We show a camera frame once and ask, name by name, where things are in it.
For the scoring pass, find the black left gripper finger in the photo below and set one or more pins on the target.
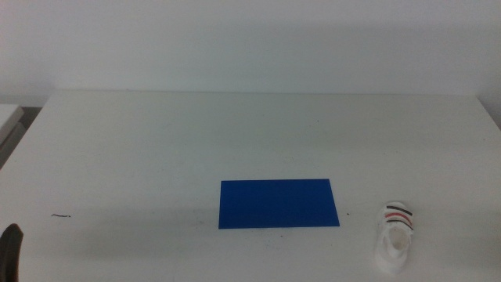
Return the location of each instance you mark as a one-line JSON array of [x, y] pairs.
[[9, 250]]

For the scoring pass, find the white side cabinet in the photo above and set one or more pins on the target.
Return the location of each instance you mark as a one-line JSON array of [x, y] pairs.
[[8, 117]]

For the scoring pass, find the blue rectangular mat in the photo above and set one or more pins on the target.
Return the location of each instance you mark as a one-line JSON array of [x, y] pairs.
[[278, 203]]

